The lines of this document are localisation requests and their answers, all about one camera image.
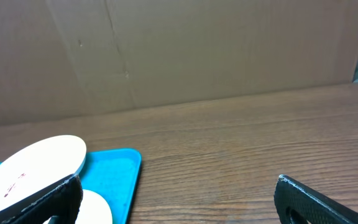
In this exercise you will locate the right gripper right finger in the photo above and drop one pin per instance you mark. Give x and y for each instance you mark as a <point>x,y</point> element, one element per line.
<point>296,203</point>

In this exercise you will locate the yellow-green dirty plate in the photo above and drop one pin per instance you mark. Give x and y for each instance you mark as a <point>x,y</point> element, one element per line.
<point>93,209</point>

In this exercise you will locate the brown cardboard backdrop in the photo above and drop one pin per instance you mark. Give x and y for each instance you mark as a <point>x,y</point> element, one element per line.
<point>62,59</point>

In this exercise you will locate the white plate with red stain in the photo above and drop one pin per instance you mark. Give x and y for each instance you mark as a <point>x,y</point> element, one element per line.
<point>39,165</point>

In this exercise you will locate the teal plastic serving tray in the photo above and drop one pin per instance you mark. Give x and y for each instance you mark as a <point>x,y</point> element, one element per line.
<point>113,174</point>

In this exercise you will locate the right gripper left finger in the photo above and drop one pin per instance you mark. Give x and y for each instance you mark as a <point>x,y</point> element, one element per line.
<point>60,202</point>

